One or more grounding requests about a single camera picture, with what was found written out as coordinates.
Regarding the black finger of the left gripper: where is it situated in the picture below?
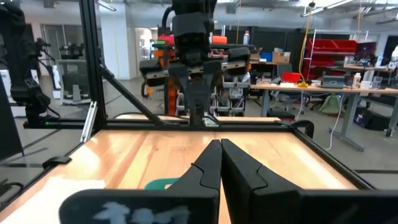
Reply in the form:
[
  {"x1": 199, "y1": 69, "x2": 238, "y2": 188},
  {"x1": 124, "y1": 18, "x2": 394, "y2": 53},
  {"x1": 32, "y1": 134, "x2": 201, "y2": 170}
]
[
  {"x1": 169, "y1": 62, "x2": 199, "y2": 125},
  {"x1": 197, "y1": 60, "x2": 223, "y2": 125}
]

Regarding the silver metal bracket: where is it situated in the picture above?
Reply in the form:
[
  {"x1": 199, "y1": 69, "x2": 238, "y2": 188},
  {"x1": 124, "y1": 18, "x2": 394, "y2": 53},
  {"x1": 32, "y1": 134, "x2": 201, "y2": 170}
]
[{"x1": 80, "y1": 101, "x2": 98, "y2": 144}]

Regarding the white desk cable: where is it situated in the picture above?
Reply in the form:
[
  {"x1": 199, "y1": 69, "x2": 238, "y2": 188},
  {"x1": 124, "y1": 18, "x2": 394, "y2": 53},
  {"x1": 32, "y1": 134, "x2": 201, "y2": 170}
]
[{"x1": 324, "y1": 93, "x2": 345, "y2": 151}]

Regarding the teal plastic tupperware container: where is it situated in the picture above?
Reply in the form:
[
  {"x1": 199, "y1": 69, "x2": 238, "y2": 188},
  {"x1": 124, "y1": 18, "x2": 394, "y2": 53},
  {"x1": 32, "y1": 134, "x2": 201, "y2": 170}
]
[{"x1": 144, "y1": 177, "x2": 180, "y2": 190}]

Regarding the brown cardboard box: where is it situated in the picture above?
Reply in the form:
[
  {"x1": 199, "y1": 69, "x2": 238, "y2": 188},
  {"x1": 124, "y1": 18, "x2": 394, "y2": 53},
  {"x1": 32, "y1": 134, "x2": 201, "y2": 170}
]
[{"x1": 272, "y1": 50, "x2": 292, "y2": 64}]

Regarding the white folded cloth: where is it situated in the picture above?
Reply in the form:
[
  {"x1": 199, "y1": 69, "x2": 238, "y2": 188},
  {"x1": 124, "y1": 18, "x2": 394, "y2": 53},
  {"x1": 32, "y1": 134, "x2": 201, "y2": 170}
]
[{"x1": 0, "y1": 177, "x2": 106, "y2": 224}]

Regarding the grey equipment case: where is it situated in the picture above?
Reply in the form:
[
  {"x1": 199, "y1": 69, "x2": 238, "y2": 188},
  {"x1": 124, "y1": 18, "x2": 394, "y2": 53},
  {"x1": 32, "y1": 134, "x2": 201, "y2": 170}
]
[{"x1": 322, "y1": 75, "x2": 346, "y2": 89}]

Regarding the red box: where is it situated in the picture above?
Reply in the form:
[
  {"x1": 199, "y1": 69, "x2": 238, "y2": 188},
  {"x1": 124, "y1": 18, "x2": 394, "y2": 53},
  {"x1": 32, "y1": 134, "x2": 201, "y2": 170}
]
[{"x1": 282, "y1": 72, "x2": 302, "y2": 84}]

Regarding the black aluminium table frame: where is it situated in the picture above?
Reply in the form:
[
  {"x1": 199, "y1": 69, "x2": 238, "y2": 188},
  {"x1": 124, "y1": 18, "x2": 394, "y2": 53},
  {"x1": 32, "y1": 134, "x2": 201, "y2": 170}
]
[{"x1": 0, "y1": 0, "x2": 376, "y2": 212}]

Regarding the green bag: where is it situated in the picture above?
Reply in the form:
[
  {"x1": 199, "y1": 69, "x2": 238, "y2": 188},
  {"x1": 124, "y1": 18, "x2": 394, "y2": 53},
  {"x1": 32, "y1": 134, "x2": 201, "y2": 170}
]
[{"x1": 318, "y1": 95, "x2": 343, "y2": 116}]

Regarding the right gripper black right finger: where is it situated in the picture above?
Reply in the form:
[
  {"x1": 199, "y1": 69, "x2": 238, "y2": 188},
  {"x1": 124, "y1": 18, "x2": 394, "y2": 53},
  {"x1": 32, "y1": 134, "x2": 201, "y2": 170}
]
[{"x1": 220, "y1": 139, "x2": 398, "y2": 224}]

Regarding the yellow ceiling drop cable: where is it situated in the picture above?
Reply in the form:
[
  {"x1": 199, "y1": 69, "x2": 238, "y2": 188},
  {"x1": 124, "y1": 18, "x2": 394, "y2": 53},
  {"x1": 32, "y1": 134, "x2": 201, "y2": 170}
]
[{"x1": 297, "y1": 7, "x2": 313, "y2": 88}]

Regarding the small white bottle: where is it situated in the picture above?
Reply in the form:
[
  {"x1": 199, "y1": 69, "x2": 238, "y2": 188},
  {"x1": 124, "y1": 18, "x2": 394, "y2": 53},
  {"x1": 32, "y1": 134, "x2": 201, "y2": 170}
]
[{"x1": 353, "y1": 72, "x2": 363, "y2": 90}]

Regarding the black table clamp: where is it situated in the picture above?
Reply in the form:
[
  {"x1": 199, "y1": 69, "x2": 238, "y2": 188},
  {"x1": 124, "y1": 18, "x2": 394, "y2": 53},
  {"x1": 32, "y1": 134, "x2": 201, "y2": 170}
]
[
  {"x1": 42, "y1": 156, "x2": 72, "y2": 169},
  {"x1": 288, "y1": 119, "x2": 315, "y2": 139}
]

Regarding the red bin shelf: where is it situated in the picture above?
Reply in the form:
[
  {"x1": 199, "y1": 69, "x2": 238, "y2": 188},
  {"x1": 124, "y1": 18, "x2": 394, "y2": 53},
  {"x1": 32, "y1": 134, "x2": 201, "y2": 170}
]
[{"x1": 306, "y1": 38, "x2": 358, "y2": 81}]

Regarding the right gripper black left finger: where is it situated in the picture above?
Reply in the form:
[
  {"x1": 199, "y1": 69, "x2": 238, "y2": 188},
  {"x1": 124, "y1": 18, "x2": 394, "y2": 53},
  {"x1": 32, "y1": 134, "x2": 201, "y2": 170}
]
[{"x1": 58, "y1": 139, "x2": 223, "y2": 224}]

